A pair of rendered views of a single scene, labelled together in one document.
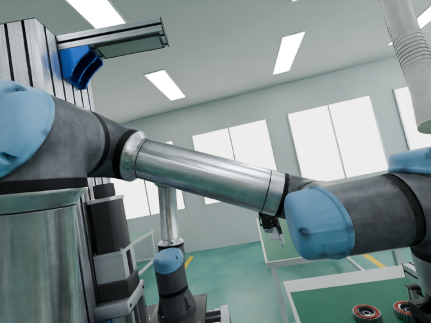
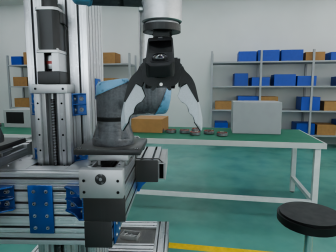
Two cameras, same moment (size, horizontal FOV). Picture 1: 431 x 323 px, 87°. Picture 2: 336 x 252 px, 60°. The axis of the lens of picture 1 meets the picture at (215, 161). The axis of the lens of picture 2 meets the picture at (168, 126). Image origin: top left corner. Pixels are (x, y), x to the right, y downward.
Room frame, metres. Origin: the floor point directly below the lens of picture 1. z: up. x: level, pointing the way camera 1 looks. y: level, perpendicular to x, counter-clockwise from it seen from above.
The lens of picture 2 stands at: (1.17, -0.77, 1.24)
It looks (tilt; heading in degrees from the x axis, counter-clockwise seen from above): 7 degrees down; 92
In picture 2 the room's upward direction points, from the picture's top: straight up
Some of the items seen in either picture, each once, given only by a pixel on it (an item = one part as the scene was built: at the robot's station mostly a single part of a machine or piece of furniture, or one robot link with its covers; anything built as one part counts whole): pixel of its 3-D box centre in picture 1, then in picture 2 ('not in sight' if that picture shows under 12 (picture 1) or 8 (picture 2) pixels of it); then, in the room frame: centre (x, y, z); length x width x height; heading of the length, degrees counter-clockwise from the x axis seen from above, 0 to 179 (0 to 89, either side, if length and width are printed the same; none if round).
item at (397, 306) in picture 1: (409, 311); not in sight; (1.07, -0.71, 0.77); 0.11 x 0.11 x 0.04
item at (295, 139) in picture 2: not in sight; (203, 166); (1.43, 2.40, 0.38); 2.20 x 0.90 x 0.75; 173
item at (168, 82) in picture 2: (268, 215); (162, 58); (1.13, -0.20, 1.29); 0.09 x 0.08 x 0.12; 91
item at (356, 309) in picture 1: (367, 314); not in sight; (1.10, -0.54, 0.77); 0.11 x 0.11 x 0.04
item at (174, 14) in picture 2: not in sight; (160, 14); (1.13, -0.21, 1.37); 0.08 x 0.08 x 0.05
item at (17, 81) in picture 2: not in sight; (25, 81); (-2.65, 6.31, 1.39); 0.40 x 0.36 x 0.22; 84
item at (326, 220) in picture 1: (336, 215); not in sight; (0.27, -0.12, 1.45); 0.11 x 0.11 x 0.08; 83
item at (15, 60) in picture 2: not in sight; (22, 61); (-2.69, 6.30, 1.88); 0.42 x 0.28 x 0.20; 81
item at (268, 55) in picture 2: not in sight; (267, 56); (2.99, 5.59, 1.89); 0.42 x 0.42 x 0.23; 81
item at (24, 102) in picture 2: not in sight; (27, 102); (-2.62, 6.30, 0.89); 0.42 x 0.40 x 0.21; 171
